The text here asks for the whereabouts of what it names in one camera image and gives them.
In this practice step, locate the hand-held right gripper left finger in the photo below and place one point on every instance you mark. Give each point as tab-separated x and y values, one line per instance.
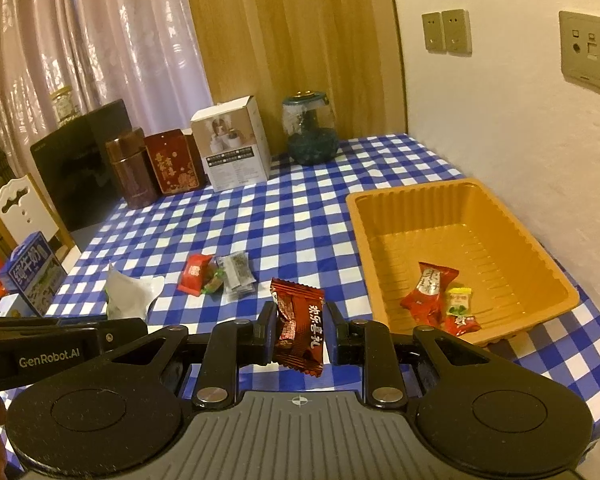
269	332

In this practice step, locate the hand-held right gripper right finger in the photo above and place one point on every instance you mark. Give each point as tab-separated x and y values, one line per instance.
336	337

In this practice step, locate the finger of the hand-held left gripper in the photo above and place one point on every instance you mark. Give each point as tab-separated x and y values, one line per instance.
125	332

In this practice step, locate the dark red candy packet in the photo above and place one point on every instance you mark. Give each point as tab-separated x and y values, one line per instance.
300	330

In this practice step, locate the white wrapper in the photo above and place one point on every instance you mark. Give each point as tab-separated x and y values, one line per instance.
127	290

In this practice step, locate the clear grey snack packet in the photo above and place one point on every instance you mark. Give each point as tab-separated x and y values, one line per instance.
237	275

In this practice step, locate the small green orange snack packet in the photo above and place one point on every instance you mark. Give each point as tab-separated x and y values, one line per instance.
213	281

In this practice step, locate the red square snack packet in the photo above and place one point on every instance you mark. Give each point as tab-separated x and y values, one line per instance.
194	274

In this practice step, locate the large red snack packet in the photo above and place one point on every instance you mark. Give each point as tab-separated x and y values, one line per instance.
427	292

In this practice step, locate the small red candy packet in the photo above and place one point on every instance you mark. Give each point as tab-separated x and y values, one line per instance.
462	325

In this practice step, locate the yellow-green snack packet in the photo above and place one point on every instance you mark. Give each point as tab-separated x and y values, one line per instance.
458	302

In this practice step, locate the orange plastic tray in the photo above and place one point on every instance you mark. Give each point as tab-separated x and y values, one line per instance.
430	230

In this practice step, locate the blue milk carton box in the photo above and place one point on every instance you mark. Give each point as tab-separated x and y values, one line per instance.
30	275

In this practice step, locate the blue white checkered tablecloth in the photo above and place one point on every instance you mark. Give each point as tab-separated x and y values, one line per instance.
290	220

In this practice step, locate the brown cylindrical canister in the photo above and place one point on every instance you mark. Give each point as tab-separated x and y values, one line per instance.
130	170

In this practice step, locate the black glossy appliance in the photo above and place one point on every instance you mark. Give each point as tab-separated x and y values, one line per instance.
75	170

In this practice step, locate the red patterned tin box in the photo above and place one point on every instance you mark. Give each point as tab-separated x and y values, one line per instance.
172	165

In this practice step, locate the white printed carton box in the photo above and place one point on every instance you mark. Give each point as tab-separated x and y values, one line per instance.
230	150

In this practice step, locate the glass jar with green lid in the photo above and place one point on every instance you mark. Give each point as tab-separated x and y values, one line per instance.
310	130

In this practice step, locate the white patterned jar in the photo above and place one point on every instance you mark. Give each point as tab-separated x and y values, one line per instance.
63	107

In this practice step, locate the pale sheer curtain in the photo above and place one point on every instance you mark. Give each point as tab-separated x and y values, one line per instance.
105	35

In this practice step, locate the beige wall power socket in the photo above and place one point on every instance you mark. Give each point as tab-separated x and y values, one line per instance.
456	30
432	32

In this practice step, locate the beige wall data socket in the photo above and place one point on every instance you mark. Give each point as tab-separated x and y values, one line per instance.
586	50

